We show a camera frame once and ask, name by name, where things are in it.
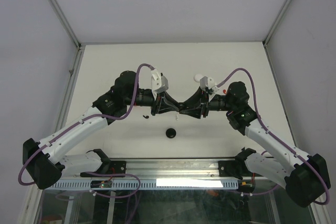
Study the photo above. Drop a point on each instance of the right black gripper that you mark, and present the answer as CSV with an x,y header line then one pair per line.
x,y
197,99

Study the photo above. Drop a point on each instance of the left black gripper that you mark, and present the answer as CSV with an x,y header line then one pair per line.
x,y
160,101

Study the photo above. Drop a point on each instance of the white earbud case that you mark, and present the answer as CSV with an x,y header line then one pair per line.
x,y
198,77

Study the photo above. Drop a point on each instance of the black earbud case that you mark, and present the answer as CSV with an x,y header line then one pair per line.
x,y
181,106
170,133

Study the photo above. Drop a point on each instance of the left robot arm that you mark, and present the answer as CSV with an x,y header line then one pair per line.
x,y
112,106

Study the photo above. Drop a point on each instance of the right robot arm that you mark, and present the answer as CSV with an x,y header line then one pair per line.
x,y
305,177

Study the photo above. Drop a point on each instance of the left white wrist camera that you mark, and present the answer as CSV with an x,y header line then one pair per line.
x,y
159,83

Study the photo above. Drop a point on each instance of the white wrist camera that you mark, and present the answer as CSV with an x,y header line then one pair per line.
x,y
208,85
159,83

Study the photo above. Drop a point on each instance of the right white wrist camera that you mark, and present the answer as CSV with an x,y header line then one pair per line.
x,y
208,85

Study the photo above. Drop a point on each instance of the aluminium mounting rail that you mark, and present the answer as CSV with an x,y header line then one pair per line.
x,y
168,169

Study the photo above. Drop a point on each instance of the white slotted cable duct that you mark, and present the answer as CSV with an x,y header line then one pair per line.
x,y
145,184

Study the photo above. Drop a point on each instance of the left aluminium frame post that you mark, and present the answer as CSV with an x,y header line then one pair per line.
x,y
64,22

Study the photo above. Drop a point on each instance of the aluminium frame post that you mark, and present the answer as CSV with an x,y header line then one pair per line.
x,y
277,21
64,22

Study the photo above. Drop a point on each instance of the right aluminium frame post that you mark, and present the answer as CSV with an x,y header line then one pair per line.
x,y
277,21

